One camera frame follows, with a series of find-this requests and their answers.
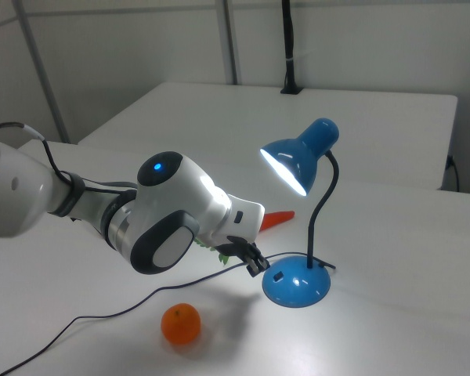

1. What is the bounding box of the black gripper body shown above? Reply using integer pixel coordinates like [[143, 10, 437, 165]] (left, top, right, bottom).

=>
[[218, 236, 259, 260]]

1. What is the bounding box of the blue desk lamp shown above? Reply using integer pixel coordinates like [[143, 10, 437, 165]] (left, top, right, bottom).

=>
[[259, 117, 341, 309]]

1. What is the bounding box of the orange toy carrot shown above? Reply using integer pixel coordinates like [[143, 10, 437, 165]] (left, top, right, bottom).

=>
[[193, 210, 296, 266]]

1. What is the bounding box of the orange tangerine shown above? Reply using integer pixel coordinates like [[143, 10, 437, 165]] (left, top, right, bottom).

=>
[[161, 302, 202, 346]]

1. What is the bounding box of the white background table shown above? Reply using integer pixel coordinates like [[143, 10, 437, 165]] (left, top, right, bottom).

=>
[[77, 81, 459, 192]]

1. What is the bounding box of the black clamped pole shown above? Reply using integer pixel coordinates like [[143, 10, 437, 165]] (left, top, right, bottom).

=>
[[279, 0, 304, 96]]

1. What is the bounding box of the thin black lamp cable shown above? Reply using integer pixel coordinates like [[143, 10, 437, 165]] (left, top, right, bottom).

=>
[[0, 252, 337, 376]]

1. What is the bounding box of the grey metal wall post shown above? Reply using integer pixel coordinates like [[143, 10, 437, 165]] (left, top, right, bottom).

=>
[[222, 0, 243, 85], [13, 0, 72, 144]]

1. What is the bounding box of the black wall plug cable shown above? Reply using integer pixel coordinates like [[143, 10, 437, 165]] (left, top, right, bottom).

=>
[[446, 154, 461, 193]]

